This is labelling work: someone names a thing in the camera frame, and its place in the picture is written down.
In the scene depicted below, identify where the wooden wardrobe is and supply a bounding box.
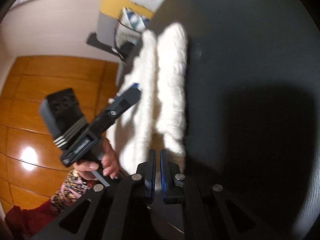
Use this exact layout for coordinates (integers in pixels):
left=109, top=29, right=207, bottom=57
left=1, top=56, right=118, bottom=212

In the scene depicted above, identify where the grey yellow blue armchair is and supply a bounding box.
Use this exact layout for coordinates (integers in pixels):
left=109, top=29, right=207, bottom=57
left=86, top=0, right=154, bottom=57

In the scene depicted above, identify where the person left hand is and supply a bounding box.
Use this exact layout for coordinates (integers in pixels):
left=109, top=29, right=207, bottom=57
left=72, top=137, right=121, bottom=181

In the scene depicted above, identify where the black handbag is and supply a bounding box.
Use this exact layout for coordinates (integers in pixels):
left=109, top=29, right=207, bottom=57
left=111, top=42, right=136, bottom=63

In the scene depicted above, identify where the geometric triangle print pillow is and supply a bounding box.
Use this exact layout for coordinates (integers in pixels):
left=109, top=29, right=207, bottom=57
left=113, top=7, right=151, bottom=50

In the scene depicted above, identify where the person left forearm patterned sleeve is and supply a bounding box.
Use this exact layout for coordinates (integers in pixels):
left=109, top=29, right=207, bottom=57
left=50, top=169, right=97, bottom=214

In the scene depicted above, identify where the cream knitted sweater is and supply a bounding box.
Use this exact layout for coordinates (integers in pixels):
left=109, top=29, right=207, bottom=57
left=106, top=23, right=188, bottom=174

